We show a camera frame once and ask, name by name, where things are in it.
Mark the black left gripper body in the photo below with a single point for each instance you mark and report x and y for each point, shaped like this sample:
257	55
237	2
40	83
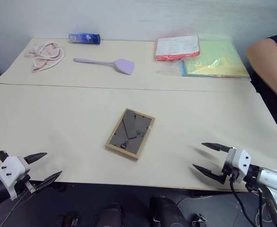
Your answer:
25	184

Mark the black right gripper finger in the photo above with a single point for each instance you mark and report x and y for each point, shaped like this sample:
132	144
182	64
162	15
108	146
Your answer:
217	147
208	172

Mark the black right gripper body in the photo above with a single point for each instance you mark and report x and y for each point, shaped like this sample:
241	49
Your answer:
233	175

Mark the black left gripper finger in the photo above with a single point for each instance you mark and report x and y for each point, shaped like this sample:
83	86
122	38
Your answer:
48	180
35	157

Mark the wooden picture frame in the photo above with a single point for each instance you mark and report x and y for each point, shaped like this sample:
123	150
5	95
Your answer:
131	134

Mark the large dark rounded shape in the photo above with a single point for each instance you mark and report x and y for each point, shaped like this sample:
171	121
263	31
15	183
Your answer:
166	212

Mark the person black shirt torso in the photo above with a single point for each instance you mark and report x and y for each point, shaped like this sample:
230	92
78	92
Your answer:
273	106

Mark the coloured paper pack in sleeve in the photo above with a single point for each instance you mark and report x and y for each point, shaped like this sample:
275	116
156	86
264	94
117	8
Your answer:
218	63

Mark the clear plastic bag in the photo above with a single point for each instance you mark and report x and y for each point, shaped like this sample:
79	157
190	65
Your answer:
169	70

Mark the pink crumpled towel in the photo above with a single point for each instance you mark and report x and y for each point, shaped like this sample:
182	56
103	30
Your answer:
46	55

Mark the red folder with white sheet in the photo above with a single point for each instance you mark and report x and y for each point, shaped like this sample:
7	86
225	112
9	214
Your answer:
176	47

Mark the lilac silicone spatula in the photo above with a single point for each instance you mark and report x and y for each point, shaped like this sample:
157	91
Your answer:
125	65

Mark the blue labelled bottle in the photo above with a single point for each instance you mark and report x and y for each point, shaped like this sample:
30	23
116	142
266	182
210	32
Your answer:
85	38

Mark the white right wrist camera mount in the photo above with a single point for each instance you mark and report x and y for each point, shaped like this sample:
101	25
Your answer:
241	160

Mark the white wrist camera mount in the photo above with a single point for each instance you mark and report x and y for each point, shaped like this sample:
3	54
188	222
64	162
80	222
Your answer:
241	160
10	169

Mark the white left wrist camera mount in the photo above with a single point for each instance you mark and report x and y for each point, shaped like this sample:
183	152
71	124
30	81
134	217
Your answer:
10	169

